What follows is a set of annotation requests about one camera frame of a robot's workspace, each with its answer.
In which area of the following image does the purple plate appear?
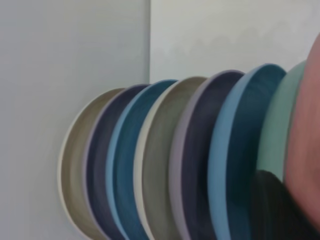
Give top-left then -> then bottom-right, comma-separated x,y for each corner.
83,84 -> 151,240
168,69 -> 246,240

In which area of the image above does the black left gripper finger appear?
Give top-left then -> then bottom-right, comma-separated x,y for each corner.
249,169 -> 320,240

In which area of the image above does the beige plate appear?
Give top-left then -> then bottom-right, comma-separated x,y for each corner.
133,76 -> 208,240
56,87 -> 126,240

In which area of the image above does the green plate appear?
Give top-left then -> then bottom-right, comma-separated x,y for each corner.
256,59 -> 308,183

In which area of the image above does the pink plate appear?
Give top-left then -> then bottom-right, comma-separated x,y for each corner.
282,32 -> 320,229

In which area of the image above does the blue plate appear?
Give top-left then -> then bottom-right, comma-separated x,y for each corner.
104,79 -> 179,240
207,63 -> 288,240

